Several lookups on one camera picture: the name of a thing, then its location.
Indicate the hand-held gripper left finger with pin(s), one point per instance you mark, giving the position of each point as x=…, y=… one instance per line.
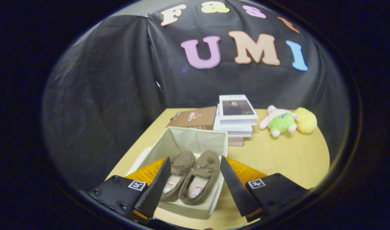
x=155, y=191

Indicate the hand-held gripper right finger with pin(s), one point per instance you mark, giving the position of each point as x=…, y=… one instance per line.
x=235, y=188

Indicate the brown fuzzy shoe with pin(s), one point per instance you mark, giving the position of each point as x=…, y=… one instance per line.
x=209, y=166
x=182, y=161

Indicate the grey fabric storage box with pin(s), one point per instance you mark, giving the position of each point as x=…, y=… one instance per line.
x=195, y=137

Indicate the brown flat cardboard box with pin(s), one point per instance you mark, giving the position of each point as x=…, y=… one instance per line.
x=195, y=118

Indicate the tan spine book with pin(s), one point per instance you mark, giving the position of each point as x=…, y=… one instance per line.
x=236, y=141

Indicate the green and pink plush toy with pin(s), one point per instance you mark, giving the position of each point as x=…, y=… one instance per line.
x=281, y=123

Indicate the yellow plush toy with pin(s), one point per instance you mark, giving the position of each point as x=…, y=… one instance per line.
x=308, y=119

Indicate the black backdrop cloth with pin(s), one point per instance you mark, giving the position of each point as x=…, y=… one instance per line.
x=102, y=95

